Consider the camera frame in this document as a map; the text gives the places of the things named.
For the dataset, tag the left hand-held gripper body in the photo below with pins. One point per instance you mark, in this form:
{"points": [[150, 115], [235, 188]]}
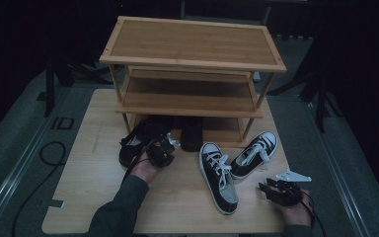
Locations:
{"points": [[163, 153]]}

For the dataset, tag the small white block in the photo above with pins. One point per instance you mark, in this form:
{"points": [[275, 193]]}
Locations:
{"points": [[256, 76]]}

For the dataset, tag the all-black lace-up shoe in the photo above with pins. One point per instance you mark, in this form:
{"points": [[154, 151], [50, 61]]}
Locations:
{"points": [[130, 154], [191, 136]]}

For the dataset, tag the person's right hand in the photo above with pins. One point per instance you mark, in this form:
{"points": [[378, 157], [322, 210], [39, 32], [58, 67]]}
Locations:
{"points": [[297, 214]]}

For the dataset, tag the person's left hand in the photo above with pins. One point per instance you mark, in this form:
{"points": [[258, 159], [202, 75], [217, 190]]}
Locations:
{"points": [[144, 169]]}

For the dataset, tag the black metal stand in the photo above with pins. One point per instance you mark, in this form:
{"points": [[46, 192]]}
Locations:
{"points": [[321, 98], [49, 89]]}

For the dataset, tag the black white canvas sneaker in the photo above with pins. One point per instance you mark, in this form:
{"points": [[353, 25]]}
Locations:
{"points": [[218, 177], [248, 163]]}

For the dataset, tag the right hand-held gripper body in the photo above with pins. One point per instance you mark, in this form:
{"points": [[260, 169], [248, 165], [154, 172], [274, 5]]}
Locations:
{"points": [[288, 191]]}

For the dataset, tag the wooden three-tier shoe rack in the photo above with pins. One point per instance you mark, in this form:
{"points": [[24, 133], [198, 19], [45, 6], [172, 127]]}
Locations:
{"points": [[190, 42]]}

